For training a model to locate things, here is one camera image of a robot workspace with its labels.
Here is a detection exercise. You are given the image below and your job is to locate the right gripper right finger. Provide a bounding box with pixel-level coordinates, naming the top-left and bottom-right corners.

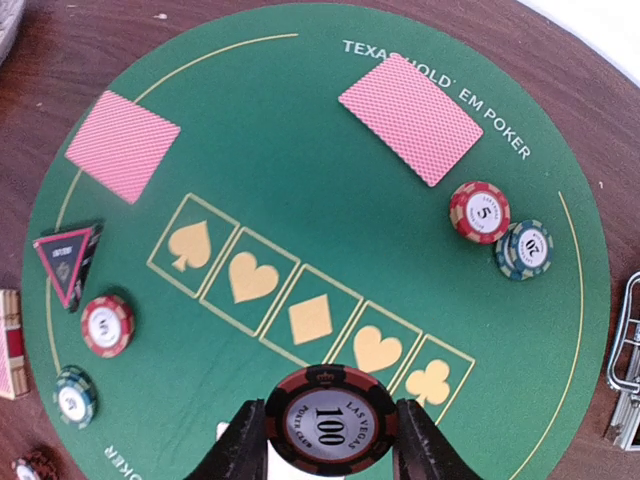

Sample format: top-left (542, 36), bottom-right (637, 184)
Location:
top-left (393, 399), bottom-right (480, 480)

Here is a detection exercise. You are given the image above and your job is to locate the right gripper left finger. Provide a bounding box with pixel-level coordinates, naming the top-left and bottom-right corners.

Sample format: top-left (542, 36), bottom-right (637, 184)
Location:
top-left (187, 399), bottom-right (268, 480)

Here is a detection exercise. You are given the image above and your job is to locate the green chip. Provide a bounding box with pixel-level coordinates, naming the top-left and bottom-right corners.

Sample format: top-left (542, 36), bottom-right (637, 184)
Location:
top-left (53, 365), bottom-right (98, 429)
top-left (494, 219), bottom-right (554, 281)

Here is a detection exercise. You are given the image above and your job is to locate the orange chip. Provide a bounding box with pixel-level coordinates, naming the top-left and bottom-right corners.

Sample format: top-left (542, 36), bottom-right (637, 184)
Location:
top-left (81, 295), bottom-right (135, 358)
top-left (449, 181), bottom-right (511, 244)

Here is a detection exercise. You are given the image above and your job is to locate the black 100 chip stack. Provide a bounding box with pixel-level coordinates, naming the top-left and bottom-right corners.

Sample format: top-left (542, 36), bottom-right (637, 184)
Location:
top-left (11, 450), bottom-right (59, 480)

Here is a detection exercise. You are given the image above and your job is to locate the dealt card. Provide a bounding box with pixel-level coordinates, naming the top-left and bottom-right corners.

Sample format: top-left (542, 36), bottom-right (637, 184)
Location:
top-left (338, 53), bottom-right (484, 187)
top-left (65, 90), bottom-right (181, 205)

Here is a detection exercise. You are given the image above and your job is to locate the aluminium poker chip case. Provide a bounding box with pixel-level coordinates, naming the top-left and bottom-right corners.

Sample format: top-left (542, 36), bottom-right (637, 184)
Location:
top-left (606, 272), bottom-right (639, 452)

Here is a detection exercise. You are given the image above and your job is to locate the playing card box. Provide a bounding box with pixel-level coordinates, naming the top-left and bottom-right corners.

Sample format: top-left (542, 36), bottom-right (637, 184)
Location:
top-left (0, 289), bottom-right (29, 400)

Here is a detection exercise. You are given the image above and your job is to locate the black triangular all-in button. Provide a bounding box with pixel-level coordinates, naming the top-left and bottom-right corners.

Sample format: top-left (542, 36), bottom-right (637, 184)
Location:
top-left (33, 223), bottom-right (103, 313)

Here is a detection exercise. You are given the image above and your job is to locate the round green poker mat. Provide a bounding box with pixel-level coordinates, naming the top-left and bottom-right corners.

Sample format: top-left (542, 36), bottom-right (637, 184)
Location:
top-left (22, 4), bottom-right (610, 479)

